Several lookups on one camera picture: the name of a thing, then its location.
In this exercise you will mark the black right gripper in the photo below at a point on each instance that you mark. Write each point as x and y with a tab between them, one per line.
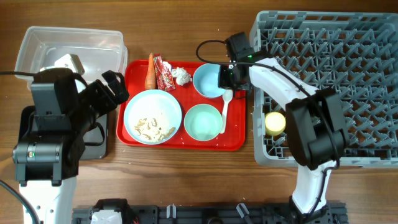
223	80

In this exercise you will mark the crumpled white tissue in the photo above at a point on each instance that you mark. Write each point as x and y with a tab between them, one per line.
181	76

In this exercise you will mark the white plastic spoon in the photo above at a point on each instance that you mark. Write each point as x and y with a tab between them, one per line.
227	97

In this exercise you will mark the black plastic bin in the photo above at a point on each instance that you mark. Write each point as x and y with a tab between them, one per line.
95	139

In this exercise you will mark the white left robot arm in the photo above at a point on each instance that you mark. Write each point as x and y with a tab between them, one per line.
47	154

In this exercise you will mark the light blue bowl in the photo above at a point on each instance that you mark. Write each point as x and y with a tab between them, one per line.
205	80

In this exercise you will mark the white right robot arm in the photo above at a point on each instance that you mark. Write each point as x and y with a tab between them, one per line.
317	133

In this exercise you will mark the light blue plate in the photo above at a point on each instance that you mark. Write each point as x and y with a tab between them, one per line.
152	104

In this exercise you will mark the clear plastic bin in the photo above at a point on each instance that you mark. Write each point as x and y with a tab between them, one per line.
97	50

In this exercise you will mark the orange carrot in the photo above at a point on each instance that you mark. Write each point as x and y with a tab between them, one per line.
150	81

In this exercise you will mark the yellow plastic cup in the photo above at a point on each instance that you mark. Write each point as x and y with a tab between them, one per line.
275	123

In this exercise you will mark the grey dishwasher rack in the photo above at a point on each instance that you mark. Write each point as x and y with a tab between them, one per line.
355	54

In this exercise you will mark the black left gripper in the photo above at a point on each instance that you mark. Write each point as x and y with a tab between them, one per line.
109	101

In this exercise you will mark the red plastic tray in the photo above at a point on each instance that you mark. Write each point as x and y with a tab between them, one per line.
235	133

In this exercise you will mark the mint green bowl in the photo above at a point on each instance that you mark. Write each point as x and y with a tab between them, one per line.
203	122

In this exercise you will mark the red snack wrapper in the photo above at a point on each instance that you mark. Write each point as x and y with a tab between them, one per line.
163	73

